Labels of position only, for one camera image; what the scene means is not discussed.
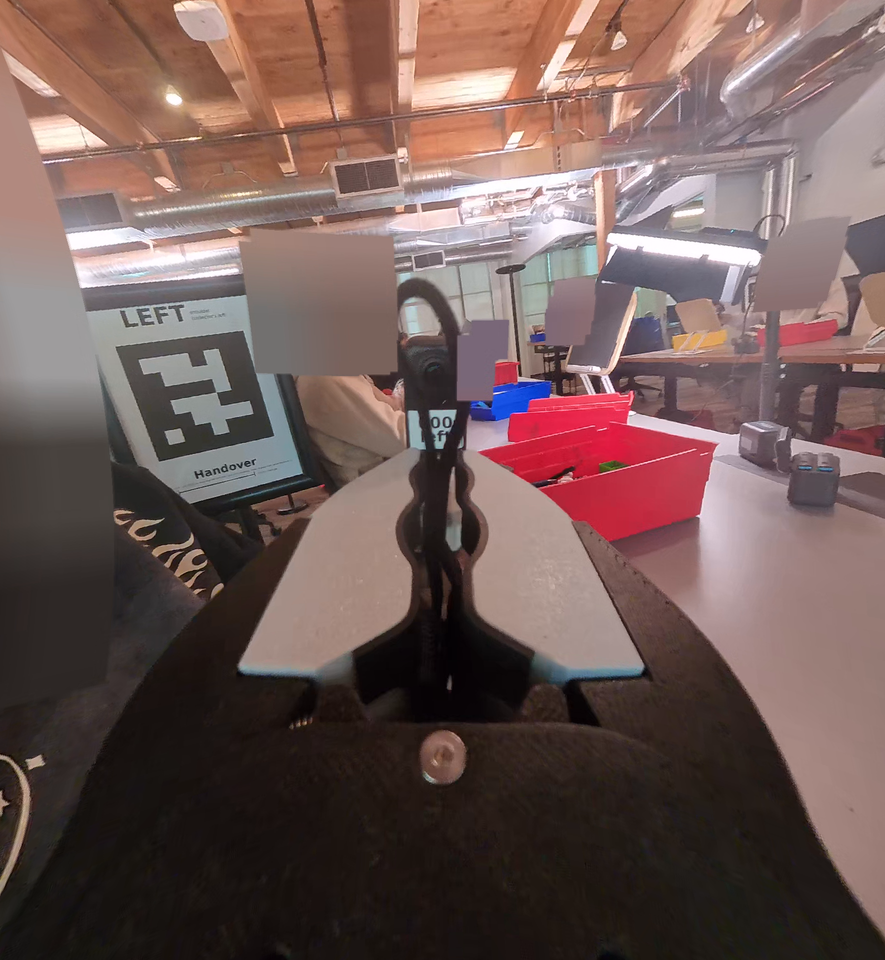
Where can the ceiling air vent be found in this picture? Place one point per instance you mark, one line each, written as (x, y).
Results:
(366, 176)

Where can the wooden desk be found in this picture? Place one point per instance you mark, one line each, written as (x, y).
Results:
(712, 358)

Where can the framed code sign on stand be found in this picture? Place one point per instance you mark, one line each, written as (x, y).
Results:
(187, 397)

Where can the grey label printer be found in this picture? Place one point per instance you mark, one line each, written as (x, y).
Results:
(761, 446)

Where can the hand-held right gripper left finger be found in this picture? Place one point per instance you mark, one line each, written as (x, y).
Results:
(330, 592)

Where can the green plastic block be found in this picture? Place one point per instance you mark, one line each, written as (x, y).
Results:
(613, 466)

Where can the grey battery charger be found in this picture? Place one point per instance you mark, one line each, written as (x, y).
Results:
(814, 484)

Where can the small red plastic bin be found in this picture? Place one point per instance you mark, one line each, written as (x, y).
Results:
(507, 373)

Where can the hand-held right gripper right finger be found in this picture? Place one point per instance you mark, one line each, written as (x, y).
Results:
(555, 592)

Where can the black floor lamp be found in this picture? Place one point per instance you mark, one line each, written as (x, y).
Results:
(514, 268)

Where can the studio light panel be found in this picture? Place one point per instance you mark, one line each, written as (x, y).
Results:
(675, 262)

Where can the yellow plastic bin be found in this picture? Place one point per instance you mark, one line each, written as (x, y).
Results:
(699, 342)

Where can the white ceiling sensor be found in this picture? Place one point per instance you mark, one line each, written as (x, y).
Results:
(200, 19)

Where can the silver ventilation duct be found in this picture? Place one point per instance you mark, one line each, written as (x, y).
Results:
(262, 199)

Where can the blue plastic bin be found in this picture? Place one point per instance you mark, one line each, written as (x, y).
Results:
(514, 397)

